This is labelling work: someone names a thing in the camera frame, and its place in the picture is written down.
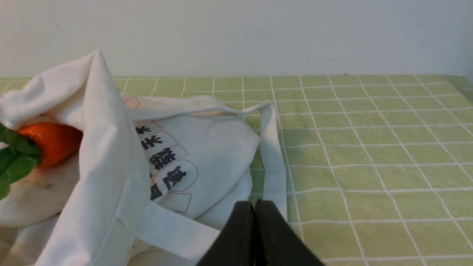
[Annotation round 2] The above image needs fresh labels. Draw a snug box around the white cloth tote bag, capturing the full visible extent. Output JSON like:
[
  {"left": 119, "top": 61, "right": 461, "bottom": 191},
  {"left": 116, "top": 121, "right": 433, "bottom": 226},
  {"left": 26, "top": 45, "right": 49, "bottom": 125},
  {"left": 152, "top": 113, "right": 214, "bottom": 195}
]
[{"left": 1, "top": 51, "right": 287, "bottom": 266}]

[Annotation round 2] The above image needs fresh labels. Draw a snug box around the green checkered tablecloth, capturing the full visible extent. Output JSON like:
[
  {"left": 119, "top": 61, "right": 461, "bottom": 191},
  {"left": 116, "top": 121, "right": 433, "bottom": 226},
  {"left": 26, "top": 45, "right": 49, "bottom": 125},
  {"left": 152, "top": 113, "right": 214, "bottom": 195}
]
[{"left": 0, "top": 75, "right": 473, "bottom": 266}]

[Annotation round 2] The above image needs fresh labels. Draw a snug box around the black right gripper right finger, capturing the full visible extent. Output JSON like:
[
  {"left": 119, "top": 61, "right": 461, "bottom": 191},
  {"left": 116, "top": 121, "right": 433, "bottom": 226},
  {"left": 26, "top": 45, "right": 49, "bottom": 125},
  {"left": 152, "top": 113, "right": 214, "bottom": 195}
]
[{"left": 254, "top": 200, "right": 325, "bottom": 266}]

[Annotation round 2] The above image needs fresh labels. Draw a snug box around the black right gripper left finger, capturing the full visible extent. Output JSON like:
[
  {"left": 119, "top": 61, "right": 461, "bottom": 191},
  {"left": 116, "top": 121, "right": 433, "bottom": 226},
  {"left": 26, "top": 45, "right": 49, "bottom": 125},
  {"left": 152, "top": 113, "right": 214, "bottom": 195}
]
[{"left": 197, "top": 201, "right": 255, "bottom": 266}]

